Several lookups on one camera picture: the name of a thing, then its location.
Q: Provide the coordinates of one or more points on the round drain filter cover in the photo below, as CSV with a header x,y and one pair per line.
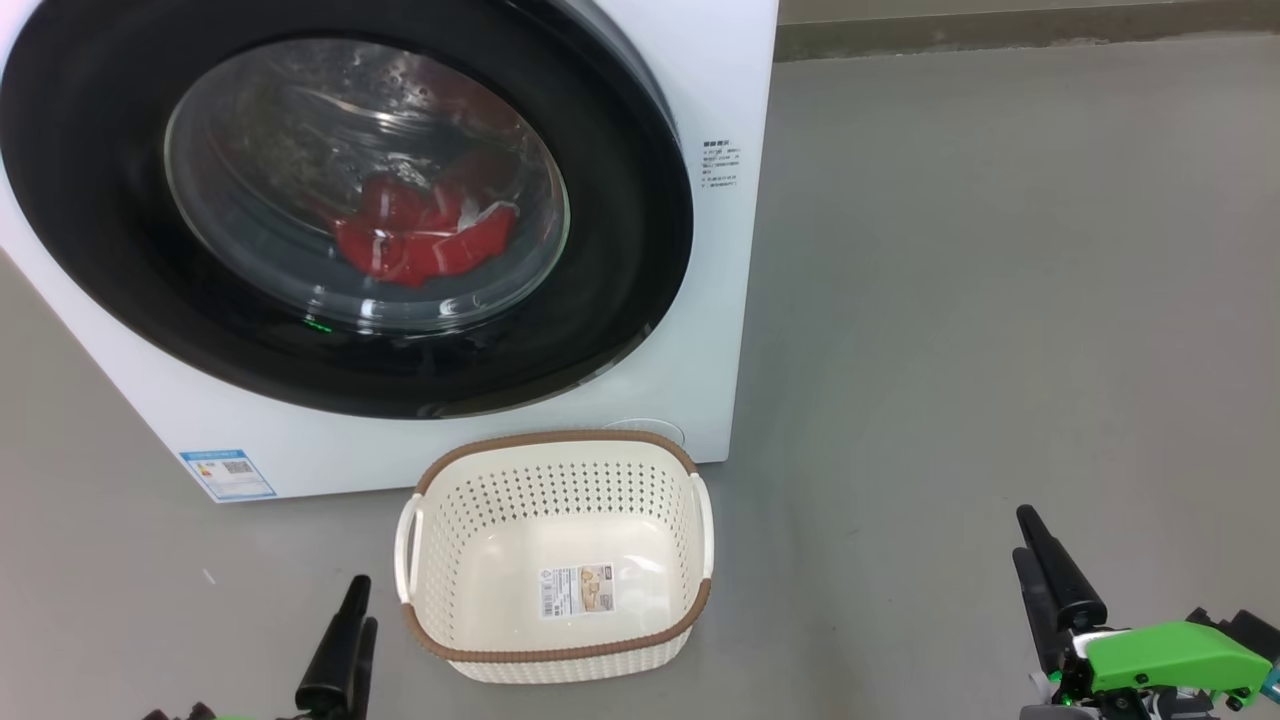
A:
x,y
665,432

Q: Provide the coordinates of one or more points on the black door with glass bowl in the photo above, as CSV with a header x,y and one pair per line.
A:
x,y
620,230

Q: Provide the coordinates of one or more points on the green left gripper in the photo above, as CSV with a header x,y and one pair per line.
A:
x,y
235,717

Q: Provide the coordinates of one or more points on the white front-load washing machine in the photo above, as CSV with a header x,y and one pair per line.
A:
x,y
720,80

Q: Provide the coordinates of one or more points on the blue energy label sticker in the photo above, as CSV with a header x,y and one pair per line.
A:
x,y
228,475

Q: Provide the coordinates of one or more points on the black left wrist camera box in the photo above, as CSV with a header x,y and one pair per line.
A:
x,y
180,713

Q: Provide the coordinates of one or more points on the cream basket with brown rim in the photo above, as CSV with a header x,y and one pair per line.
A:
x,y
560,560

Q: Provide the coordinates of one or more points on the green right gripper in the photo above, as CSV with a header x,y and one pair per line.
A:
x,y
1170,660

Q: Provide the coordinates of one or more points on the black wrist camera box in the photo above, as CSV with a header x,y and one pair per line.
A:
x,y
180,713
1255,630

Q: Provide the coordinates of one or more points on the red and white jersey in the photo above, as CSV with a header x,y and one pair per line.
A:
x,y
420,245

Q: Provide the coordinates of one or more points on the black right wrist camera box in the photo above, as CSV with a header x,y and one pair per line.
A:
x,y
1255,630

